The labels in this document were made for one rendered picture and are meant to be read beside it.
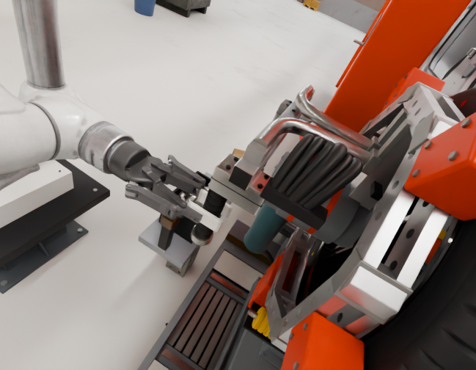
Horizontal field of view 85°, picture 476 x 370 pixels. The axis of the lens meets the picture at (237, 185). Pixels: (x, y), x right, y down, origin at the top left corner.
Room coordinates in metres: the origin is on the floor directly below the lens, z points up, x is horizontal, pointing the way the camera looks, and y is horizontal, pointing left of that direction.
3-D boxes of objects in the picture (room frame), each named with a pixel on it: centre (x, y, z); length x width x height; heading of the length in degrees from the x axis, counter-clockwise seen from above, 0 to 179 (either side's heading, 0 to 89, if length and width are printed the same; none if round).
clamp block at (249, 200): (0.32, -0.01, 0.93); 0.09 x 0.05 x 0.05; 81
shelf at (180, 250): (0.65, 0.10, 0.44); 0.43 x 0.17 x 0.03; 171
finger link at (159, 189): (0.32, 0.12, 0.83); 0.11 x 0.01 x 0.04; 70
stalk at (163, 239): (0.45, 0.13, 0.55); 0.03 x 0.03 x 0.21; 81
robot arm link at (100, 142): (0.36, 0.25, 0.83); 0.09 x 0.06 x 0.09; 171
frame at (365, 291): (0.46, -0.24, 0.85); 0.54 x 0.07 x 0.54; 171
